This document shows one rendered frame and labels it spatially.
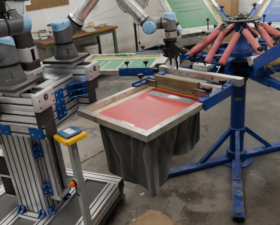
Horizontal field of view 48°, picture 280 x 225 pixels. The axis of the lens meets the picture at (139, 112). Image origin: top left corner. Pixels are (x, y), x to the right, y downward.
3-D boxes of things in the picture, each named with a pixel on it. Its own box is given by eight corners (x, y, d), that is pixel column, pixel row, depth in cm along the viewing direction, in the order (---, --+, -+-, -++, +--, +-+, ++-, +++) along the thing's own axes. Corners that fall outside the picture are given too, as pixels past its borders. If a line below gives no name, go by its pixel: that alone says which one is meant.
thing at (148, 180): (155, 199, 181) (149, 132, 164) (104, 172, 211) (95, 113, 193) (158, 196, 183) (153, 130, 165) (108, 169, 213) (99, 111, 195)
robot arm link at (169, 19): (162, 12, 197) (176, 11, 195) (164, 30, 201) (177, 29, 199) (160, 14, 190) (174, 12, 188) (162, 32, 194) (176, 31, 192)
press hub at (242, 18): (245, 176, 277) (253, 17, 223) (206, 161, 303) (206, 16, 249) (265, 156, 302) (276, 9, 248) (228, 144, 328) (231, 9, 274)
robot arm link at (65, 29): (50, 43, 197) (46, 21, 191) (60, 39, 209) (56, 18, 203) (68, 43, 194) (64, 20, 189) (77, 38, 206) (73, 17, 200)
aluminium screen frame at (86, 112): (147, 142, 154) (146, 135, 152) (77, 115, 192) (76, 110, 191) (230, 93, 203) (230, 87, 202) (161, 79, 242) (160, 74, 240)
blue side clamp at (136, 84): (137, 93, 221) (136, 84, 218) (132, 92, 224) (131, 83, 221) (165, 81, 240) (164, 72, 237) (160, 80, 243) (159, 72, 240)
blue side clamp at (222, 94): (205, 111, 184) (205, 100, 181) (198, 109, 187) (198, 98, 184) (231, 95, 203) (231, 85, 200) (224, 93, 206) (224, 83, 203)
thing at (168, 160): (157, 196, 182) (152, 131, 165) (152, 193, 184) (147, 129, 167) (202, 160, 211) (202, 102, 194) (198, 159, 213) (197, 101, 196)
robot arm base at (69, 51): (49, 59, 201) (46, 43, 197) (63, 53, 214) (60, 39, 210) (69, 60, 196) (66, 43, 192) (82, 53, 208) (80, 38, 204)
